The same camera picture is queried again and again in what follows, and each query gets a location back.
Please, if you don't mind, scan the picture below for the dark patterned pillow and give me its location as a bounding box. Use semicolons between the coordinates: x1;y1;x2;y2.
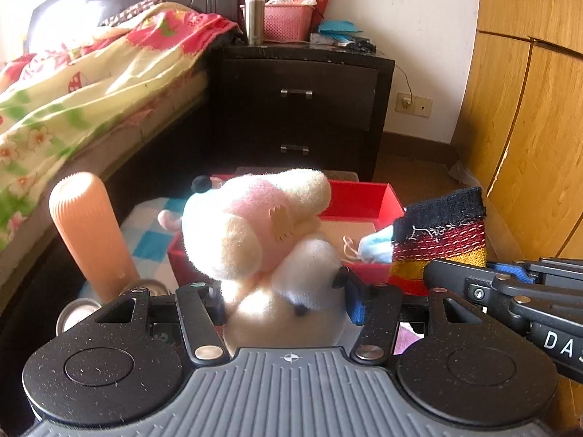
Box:
98;0;158;28

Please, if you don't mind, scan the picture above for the light blue face mask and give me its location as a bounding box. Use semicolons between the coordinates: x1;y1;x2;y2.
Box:
341;227;396;265

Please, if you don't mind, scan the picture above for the dark wooden nightstand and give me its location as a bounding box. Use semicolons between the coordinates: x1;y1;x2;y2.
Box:
207;41;396;183

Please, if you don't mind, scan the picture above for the thin power cable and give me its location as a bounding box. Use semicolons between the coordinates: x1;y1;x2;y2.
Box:
394;61;415;103

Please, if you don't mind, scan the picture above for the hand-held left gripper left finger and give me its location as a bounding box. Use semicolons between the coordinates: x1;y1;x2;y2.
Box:
93;282;231;367

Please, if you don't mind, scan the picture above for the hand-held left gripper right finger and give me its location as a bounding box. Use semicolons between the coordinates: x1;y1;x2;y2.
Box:
332;265;490;366

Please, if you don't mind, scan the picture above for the orange ribbed bottle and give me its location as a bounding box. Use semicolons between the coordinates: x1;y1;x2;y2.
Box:
48;172;141;300

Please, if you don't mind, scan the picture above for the pink plastic basket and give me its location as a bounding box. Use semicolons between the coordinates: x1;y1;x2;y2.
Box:
263;4;317;43

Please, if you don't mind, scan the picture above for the wall power outlet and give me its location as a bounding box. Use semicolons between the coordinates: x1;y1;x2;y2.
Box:
395;92;433;117

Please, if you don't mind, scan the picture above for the blue checkered cloth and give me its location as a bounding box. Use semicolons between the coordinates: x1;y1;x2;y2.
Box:
77;196;192;301

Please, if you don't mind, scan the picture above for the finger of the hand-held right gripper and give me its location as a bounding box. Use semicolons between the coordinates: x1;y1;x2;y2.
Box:
486;257;583;288
423;259;583;329

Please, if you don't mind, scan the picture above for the striped knit sock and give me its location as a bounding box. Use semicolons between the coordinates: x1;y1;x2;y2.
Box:
388;186;489;296

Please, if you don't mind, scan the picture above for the floral blanket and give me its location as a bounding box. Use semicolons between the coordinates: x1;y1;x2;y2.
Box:
0;0;242;251

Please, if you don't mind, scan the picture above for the pink and cream plush toy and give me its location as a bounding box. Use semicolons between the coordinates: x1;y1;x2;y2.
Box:
182;168;351;358

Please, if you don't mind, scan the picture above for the dark wooden bed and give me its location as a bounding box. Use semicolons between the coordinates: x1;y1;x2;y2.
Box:
0;0;247;420

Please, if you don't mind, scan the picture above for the wooden wardrobe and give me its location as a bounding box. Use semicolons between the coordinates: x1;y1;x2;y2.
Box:
451;0;583;437

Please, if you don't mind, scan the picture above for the small dark device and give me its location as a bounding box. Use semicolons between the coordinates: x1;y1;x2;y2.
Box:
334;35;376;53

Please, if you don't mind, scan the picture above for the red box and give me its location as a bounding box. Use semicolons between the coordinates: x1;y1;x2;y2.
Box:
168;180;406;299

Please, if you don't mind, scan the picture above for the steel thermos flask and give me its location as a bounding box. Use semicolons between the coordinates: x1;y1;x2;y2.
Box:
244;0;266;46

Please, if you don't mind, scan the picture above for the white plastic scrap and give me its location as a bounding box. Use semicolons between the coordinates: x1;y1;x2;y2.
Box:
449;159;479;187

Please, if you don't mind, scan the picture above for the round metal tin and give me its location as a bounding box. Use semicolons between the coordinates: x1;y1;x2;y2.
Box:
119;280;171;299
57;298;101;334

